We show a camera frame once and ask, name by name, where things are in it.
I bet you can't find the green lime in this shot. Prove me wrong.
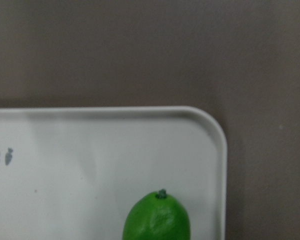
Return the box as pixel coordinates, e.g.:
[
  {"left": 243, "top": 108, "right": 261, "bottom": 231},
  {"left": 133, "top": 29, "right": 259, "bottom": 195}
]
[{"left": 122, "top": 188, "right": 191, "bottom": 240}]

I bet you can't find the white rabbit tray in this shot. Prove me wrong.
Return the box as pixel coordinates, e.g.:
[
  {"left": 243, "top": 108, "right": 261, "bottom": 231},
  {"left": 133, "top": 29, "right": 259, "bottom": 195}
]
[{"left": 0, "top": 106, "right": 228, "bottom": 240}]

